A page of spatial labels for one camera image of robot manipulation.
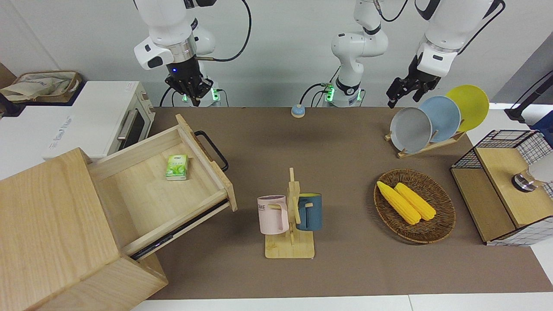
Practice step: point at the pink mug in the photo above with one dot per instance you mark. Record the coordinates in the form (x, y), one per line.
(270, 218)

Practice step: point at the yellow plate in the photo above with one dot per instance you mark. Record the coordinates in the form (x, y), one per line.
(473, 103)

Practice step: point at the green tissue pack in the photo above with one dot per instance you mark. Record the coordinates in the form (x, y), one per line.
(177, 167)

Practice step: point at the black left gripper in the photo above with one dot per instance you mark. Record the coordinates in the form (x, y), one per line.
(417, 75)

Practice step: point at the light wooden drawer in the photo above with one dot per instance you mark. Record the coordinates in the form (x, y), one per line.
(142, 194)

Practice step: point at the blue object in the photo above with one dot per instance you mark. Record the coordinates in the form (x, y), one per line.
(545, 127)

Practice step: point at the brown cardboard box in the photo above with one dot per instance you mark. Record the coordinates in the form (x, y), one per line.
(77, 84)

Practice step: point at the brown table mat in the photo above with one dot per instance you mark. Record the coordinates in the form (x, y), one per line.
(345, 268)

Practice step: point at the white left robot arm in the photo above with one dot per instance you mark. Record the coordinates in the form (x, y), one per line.
(358, 43)

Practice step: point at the brown wicker basket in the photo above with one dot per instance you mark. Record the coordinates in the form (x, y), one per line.
(432, 229)

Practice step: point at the long yellow corn cob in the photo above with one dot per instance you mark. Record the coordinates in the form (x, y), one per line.
(399, 205)

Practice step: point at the beige cloth bag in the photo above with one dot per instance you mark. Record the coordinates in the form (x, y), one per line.
(34, 84)

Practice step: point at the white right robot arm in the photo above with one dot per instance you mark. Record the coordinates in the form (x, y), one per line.
(168, 21)

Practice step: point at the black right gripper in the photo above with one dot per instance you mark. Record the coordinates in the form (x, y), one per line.
(185, 75)

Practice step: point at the wooden box with lid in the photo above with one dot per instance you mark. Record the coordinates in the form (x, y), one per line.
(488, 203)

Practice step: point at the silver white cylindrical device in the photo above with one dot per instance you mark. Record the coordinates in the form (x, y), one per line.
(525, 181)

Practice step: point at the dark blue mug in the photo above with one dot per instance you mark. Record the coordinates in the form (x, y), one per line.
(313, 214)

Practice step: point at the light blue plate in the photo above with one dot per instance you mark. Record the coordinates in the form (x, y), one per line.
(445, 116)

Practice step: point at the wooden mug rack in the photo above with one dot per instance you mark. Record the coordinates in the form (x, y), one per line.
(289, 248)

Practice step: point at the light wooden cabinet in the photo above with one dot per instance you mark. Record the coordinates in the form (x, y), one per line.
(52, 224)

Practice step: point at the wooden plate rack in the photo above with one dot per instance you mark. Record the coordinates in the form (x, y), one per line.
(427, 147)

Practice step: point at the grey plate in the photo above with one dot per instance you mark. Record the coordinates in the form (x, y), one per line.
(408, 131)

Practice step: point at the black stand pole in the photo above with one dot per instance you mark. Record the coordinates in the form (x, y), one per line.
(527, 101)

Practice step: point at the white toaster oven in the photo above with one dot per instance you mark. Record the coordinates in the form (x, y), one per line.
(103, 108)

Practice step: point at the short yellow corn cob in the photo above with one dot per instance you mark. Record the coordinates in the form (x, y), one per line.
(419, 203)

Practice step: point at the small blue round bell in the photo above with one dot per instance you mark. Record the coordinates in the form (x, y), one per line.
(298, 111)

